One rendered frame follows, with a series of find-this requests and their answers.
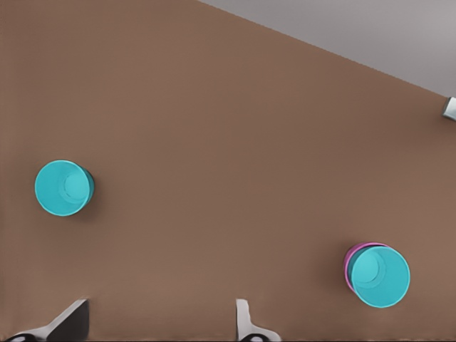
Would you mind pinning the blue bowl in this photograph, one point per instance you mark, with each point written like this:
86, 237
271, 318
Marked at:
380, 277
60, 187

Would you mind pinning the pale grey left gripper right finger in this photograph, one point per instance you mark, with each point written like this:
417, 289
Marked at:
244, 320

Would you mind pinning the pink bowl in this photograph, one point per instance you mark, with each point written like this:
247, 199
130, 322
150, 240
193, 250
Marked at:
348, 262

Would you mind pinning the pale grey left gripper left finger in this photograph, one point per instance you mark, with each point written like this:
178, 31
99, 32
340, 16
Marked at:
70, 320

